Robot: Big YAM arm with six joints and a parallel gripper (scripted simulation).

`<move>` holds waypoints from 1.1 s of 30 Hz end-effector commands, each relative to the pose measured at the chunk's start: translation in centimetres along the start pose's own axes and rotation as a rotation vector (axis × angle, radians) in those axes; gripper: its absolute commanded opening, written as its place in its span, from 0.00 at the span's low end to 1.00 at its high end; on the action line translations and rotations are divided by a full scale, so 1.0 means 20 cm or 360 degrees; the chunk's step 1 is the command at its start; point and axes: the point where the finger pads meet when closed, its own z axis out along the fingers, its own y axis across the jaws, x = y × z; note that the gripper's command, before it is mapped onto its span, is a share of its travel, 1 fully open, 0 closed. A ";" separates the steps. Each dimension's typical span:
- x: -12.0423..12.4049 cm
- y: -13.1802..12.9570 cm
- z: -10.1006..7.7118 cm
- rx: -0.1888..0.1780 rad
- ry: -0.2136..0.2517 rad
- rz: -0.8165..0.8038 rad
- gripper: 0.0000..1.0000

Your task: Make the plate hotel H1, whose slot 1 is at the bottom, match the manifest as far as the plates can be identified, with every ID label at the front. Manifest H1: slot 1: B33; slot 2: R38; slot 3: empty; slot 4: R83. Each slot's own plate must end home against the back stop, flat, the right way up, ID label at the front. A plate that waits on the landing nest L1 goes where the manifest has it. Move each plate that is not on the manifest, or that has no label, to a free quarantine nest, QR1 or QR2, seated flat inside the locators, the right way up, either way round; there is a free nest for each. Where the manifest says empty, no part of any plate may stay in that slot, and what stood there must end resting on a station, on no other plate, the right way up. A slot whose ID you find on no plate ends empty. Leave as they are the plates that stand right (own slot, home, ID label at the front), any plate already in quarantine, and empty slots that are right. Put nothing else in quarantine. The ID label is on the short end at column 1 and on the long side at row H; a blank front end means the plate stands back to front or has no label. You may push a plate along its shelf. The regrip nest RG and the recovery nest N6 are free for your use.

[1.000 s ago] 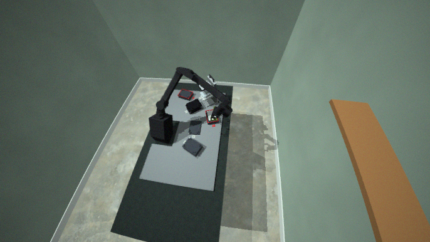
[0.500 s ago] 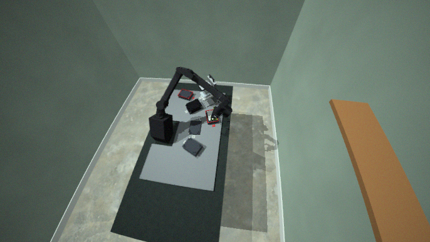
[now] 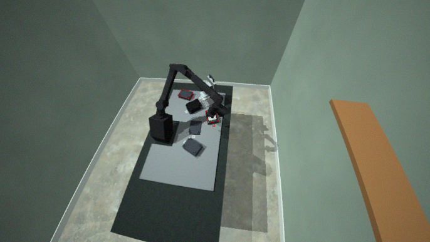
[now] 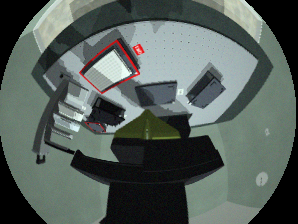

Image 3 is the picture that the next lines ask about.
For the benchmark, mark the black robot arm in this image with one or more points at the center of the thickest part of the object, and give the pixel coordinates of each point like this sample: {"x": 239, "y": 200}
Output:
{"x": 163, "y": 101}

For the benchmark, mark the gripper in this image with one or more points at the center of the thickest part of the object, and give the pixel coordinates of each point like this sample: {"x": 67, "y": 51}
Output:
{"x": 209, "y": 112}

